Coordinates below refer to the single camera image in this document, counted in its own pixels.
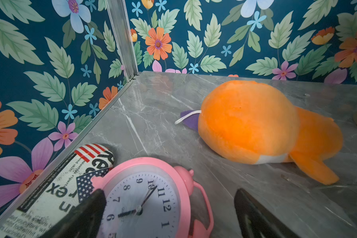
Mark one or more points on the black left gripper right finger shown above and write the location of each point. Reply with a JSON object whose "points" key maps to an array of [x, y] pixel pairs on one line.
{"points": [[256, 221]]}

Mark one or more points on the orange plush toy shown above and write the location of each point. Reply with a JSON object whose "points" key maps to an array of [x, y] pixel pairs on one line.
{"points": [[254, 123]]}

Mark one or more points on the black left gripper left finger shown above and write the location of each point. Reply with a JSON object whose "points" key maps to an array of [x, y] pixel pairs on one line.
{"points": [[84, 221]]}

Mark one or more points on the pink alarm clock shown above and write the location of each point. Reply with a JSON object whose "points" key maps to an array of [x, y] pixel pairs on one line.
{"points": [[148, 198]]}

